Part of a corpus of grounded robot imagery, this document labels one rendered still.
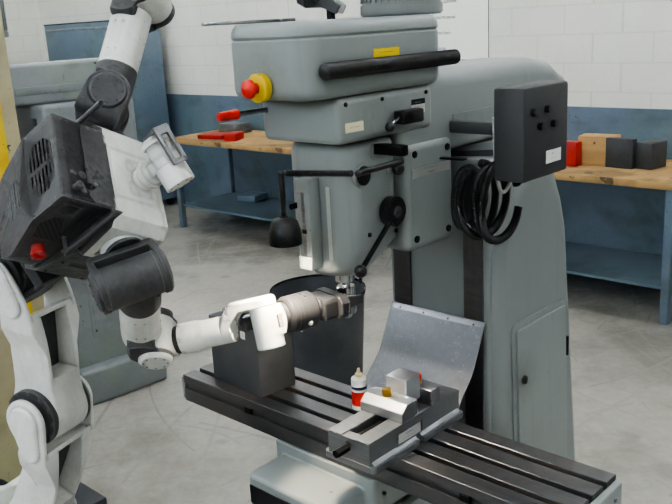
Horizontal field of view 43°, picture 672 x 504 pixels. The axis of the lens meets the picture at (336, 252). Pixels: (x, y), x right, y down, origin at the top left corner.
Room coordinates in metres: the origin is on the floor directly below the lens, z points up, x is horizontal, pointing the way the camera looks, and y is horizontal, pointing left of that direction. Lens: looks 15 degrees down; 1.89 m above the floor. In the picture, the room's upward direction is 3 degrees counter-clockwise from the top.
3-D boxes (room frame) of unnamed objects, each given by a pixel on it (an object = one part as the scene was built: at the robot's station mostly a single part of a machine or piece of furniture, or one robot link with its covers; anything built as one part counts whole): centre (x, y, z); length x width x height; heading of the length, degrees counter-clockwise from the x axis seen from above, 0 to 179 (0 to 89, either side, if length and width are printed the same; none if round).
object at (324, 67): (1.87, -0.15, 1.79); 0.45 x 0.04 x 0.04; 136
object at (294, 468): (1.95, -0.02, 0.79); 0.50 x 0.35 x 0.12; 136
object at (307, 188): (1.87, 0.06, 1.45); 0.04 x 0.04 x 0.21; 46
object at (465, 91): (2.31, -0.36, 1.66); 0.80 x 0.23 x 0.20; 136
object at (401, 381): (1.83, -0.14, 1.05); 0.06 x 0.05 x 0.06; 47
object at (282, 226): (1.78, 0.11, 1.46); 0.07 x 0.07 x 0.06
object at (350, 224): (1.95, -0.02, 1.47); 0.21 x 0.19 x 0.32; 46
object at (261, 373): (2.17, 0.25, 1.03); 0.22 x 0.12 x 0.20; 42
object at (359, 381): (1.97, -0.04, 0.99); 0.04 x 0.04 x 0.11
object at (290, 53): (1.96, -0.03, 1.81); 0.47 x 0.26 x 0.16; 136
